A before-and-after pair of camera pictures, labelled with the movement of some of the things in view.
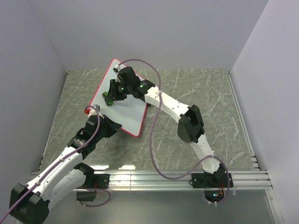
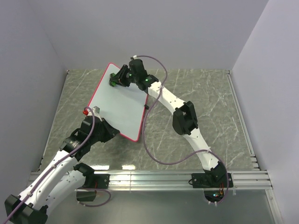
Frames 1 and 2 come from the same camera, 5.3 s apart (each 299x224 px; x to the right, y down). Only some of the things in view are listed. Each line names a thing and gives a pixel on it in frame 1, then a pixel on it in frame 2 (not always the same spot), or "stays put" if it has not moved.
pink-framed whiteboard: (129, 112) stays put
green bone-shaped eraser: (109, 103) → (111, 83)
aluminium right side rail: (254, 160) stays put
